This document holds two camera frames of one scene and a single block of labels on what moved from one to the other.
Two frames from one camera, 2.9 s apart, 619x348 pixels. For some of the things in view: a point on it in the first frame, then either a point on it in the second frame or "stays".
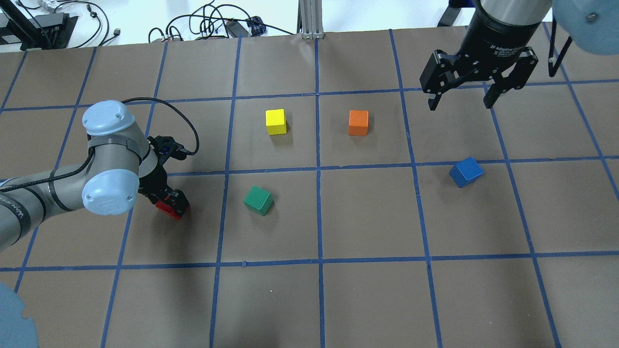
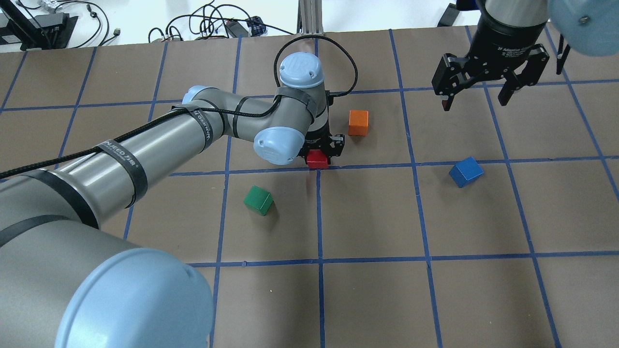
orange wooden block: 358,123 stays
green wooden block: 259,200 stays
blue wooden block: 466,172 stays
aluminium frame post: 310,19 stays
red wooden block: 168,209 → 316,159
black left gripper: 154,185 → 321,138
